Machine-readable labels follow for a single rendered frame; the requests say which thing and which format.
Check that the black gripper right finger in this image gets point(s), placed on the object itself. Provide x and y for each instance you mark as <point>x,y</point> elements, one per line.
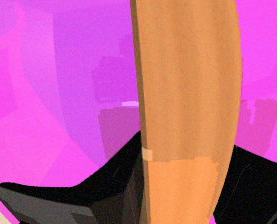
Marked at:
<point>249,193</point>

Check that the light brown wooden board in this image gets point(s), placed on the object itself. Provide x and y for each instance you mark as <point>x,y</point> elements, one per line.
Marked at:
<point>188,68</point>

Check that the brown wooden post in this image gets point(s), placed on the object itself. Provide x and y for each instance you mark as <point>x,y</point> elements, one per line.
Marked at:
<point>143,211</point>

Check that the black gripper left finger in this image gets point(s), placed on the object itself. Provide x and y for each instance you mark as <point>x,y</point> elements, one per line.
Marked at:
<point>112,195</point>

